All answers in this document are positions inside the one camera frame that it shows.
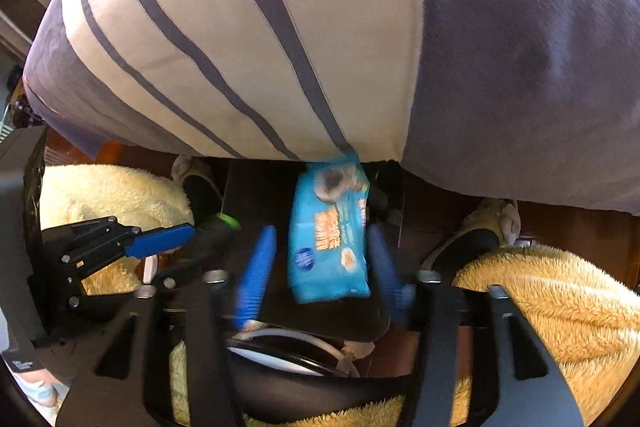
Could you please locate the beige slipper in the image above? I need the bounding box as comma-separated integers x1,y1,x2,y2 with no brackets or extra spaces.
171,155,223,228
420,199,521,273

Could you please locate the blue snack packet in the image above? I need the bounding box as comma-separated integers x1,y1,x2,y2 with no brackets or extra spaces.
287,152,372,305

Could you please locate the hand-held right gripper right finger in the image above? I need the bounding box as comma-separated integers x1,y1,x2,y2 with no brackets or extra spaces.
367,227,586,427

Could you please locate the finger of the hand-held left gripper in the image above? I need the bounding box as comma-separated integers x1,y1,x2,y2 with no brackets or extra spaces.
42,217,197,275
62,252,206,310

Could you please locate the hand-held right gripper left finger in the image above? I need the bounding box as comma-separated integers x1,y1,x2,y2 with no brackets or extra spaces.
55,224,278,427

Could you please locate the bin with black bag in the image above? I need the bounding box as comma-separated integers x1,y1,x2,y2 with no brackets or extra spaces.
225,292,416,423

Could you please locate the blue white striped bed sheet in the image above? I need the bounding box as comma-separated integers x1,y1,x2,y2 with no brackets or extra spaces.
22,0,640,215

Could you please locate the person's right leg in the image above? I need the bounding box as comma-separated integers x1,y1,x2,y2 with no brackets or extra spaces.
452,244,640,427

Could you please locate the dark object with green tip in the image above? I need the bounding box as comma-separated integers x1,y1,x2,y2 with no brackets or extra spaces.
192,213,241,268

